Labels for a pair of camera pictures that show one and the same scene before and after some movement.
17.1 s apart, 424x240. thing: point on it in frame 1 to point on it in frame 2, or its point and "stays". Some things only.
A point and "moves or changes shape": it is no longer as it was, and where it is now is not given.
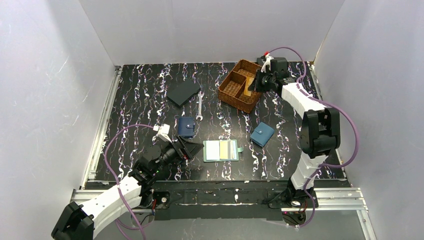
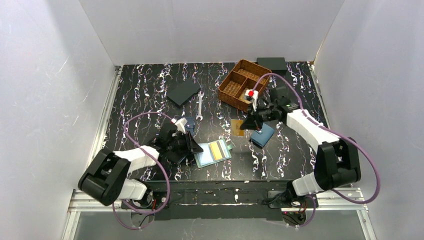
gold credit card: x=223 y=148 to x=235 y=125
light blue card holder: x=262 y=134 stays
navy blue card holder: x=186 y=126 stays
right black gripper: x=260 y=81 to x=257 y=113
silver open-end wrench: x=200 y=96 stays
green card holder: x=221 y=150 moves or changes shape
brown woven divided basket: x=231 y=88 stays
